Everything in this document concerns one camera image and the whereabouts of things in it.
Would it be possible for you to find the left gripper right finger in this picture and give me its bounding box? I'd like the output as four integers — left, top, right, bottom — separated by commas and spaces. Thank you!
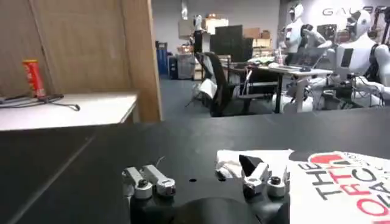
238, 154, 291, 199

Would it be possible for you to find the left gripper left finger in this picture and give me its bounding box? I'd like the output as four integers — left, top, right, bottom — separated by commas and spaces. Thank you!
121, 164, 177, 200

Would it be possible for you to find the white printed t-shirt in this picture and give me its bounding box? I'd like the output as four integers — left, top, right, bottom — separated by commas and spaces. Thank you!
215, 148, 390, 224

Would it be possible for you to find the black table cover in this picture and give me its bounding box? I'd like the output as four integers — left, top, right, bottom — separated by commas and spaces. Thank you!
0, 106, 390, 224

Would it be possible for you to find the black office chair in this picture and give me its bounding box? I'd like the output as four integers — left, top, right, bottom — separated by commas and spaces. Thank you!
194, 51, 246, 118

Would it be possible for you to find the white side table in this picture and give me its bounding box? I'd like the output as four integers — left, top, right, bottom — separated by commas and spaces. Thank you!
0, 92, 138, 132

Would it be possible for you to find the white standing desk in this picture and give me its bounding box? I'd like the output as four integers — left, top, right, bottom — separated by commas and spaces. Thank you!
258, 65, 334, 114

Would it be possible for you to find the open silver laptop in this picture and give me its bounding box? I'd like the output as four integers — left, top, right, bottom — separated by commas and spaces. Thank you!
282, 46, 329, 70

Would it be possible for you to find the black monitor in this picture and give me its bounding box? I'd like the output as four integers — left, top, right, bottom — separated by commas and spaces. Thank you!
209, 24, 254, 63

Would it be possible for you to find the wooden partition panel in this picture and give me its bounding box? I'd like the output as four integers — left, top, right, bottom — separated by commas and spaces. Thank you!
0, 0, 163, 124

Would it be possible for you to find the white humanoid robot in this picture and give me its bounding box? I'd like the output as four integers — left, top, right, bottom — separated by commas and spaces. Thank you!
282, 2, 333, 59
306, 9, 390, 109

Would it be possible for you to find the red snack can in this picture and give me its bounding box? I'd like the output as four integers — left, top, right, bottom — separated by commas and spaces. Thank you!
21, 58, 47, 99

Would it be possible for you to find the black cable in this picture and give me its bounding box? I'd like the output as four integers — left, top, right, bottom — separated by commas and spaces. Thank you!
0, 93, 81, 112

